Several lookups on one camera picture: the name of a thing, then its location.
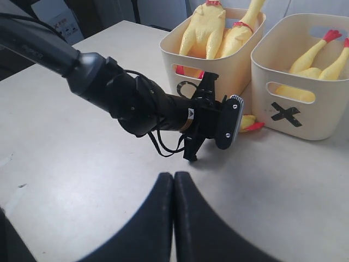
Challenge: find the whole yellow rubber chicken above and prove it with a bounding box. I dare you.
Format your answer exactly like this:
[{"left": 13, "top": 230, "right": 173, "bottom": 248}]
[
  {"left": 215, "top": 0, "right": 265, "bottom": 58},
  {"left": 176, "top": 0, "right": 227, "bottom": 79}
]

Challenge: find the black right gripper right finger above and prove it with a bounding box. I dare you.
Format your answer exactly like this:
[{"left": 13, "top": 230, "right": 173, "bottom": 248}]
[{"left": 173, "top": 171, "right": 278, "bottom": 261}]

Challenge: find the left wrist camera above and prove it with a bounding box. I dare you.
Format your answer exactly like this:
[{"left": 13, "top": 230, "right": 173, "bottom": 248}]
[{"left": 214, "top": 95, "right": 244, "bottom": 150}]

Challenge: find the cream bin marked X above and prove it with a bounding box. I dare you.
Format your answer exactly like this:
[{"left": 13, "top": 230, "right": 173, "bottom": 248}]
[{"left": 251, "top": 13, "right": 348, "bottom": 140}]

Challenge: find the headless yellow rubber chicken body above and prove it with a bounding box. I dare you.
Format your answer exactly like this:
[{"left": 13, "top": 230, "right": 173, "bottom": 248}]
[{"left": 274, "top": 29, "right": 348, "bottom": 103}]

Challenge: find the cream bin marked O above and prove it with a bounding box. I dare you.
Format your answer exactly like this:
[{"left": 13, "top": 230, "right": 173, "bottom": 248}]
[{"left": 160, "top": 12, "right": 266, "bottom": 100}]

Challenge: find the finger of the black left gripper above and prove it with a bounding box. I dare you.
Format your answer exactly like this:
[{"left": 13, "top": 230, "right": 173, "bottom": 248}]
[
  {"left": 183, "top": 135, "right": 214, "bottom": 162},
  {"left": 195, "top": 72, "right": 219, "bottom": 103}
]

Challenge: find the white cardboard box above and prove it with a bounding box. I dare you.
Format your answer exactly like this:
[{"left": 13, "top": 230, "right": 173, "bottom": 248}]
[{"left": 31, "top": 0, "right": 84, "bottom": 45}]

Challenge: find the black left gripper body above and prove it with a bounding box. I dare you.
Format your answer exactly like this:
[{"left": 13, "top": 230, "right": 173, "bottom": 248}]
[{"left": 188, "top": 97, "right": 223, "bottom": 142}]

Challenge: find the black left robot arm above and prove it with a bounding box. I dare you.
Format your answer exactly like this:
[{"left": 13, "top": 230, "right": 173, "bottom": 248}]
[{"left": 1, "top": 13, "right": 232, "bottom": 162}]

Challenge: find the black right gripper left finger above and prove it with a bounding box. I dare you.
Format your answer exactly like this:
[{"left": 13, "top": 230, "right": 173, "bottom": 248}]
[{"left": 54, "top": 171, "right": 175, "bottom": 262}]

